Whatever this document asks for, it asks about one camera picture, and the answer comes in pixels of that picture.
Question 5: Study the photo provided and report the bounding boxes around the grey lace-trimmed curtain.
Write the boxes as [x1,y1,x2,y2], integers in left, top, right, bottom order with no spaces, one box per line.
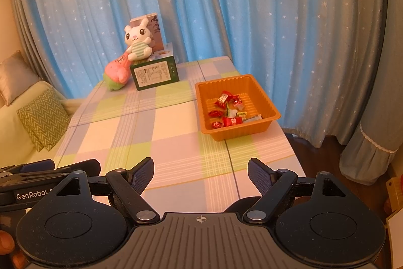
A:
[340,0,403,186]

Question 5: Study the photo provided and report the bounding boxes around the green cardboard box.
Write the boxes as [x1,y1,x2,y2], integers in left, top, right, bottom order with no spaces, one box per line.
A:
[130,43,179,91]

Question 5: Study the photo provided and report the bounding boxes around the white bunny plush toy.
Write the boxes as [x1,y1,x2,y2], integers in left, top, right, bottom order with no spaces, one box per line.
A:
[124,18,154,62]

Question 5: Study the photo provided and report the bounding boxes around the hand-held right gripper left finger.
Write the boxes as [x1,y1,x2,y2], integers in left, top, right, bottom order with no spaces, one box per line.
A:
[50,157,160,224]

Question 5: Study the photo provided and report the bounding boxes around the orange plastic tray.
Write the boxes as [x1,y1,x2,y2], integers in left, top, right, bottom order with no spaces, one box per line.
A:
[194,74,282,142]

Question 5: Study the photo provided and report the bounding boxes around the grey star curtain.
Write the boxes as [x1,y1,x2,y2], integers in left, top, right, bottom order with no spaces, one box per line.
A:
[9,0,68,99]

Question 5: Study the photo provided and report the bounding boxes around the grey satin cushion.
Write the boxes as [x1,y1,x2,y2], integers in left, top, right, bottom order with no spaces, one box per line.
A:
[0,50,42,106]

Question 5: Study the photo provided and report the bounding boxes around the white board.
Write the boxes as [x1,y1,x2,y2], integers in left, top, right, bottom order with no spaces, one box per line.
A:
[385,208,403,258]

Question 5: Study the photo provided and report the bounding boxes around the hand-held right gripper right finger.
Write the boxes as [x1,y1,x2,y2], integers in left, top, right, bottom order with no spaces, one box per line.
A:
[243,158,351,224]

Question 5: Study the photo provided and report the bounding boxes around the person's left hand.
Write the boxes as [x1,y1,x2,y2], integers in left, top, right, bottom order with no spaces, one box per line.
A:
[0,231,27,269]

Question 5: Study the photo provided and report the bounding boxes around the red and white candy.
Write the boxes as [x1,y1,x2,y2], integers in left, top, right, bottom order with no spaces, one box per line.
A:
[215,92,232,107]

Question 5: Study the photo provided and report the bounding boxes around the checked tablecloth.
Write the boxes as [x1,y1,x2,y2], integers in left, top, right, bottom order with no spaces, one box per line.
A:
[52,56,307,216]

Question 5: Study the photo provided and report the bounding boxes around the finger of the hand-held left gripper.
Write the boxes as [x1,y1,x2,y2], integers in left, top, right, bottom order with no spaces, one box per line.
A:
[0,159,55,175]
[55,159,101,176]

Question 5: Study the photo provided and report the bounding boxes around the green zigzag pillow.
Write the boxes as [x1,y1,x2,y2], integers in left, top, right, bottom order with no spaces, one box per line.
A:
[16,87,72,153]

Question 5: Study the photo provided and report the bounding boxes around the pink and green plush toy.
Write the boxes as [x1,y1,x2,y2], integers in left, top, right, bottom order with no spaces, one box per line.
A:
[104,50,131,91]

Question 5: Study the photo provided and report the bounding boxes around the pale green sofa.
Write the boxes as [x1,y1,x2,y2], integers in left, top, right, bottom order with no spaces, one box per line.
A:
[0,80,95,169]

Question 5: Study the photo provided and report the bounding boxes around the brown cardboard box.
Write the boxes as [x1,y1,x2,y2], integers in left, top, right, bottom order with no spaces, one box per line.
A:
[130,13,163,52]

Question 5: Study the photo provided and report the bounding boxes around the yellow box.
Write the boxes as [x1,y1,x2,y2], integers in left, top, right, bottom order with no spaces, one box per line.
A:
[385,174,403,213]

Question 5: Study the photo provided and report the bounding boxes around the blue star curtain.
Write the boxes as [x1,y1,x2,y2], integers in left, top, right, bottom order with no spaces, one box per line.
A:
[27,0,389,148]

